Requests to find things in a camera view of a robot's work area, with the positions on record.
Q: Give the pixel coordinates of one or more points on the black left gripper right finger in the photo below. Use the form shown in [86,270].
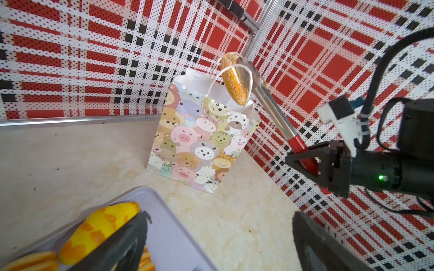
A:
[318,251]

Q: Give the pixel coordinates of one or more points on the red handled metal tongs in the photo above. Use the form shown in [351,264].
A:
[258,87]

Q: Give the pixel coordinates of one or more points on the grey lilac tray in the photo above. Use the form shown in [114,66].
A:
[171,246]

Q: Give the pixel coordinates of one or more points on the round sugared bun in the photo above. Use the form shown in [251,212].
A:
[236,79]

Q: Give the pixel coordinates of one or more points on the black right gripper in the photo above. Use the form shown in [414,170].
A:
[331,165]

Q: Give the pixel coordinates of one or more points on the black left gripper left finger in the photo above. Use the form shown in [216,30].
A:
[122,251]

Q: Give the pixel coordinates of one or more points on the striped long bread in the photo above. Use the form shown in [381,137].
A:
[146,263]
[41,261]

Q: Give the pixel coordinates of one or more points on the cartoon animal paper bag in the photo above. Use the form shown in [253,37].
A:
[201,132]

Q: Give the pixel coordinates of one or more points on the yellow mottled bread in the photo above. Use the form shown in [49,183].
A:
[96,228]

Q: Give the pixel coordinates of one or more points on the black hook rail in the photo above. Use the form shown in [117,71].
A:
[242,15]

